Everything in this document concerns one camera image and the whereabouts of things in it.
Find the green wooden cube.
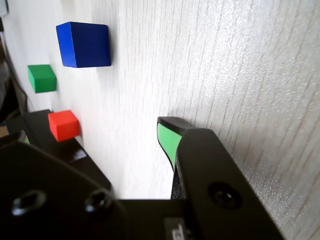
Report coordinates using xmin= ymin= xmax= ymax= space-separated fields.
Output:
xmin=27 ymin=64 xmax=58 ymax=94

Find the blue wooden cube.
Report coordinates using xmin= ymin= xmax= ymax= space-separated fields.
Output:
xmin=55 ymin=21 xmax=112 ymax=69

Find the red wooden cube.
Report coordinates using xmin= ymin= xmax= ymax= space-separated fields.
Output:
xmin=47 ymin=109 xmax=81 ymax=143

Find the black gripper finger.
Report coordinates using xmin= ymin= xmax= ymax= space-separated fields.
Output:
xmin=156 ymin=116 xmax=286 ymax=240
xmin=0 ymin=131 xmax=128 ymax=240

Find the black cardboard box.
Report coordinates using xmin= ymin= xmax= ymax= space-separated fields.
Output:
xmin=4 ymin=109 xmax=115 ymax=199

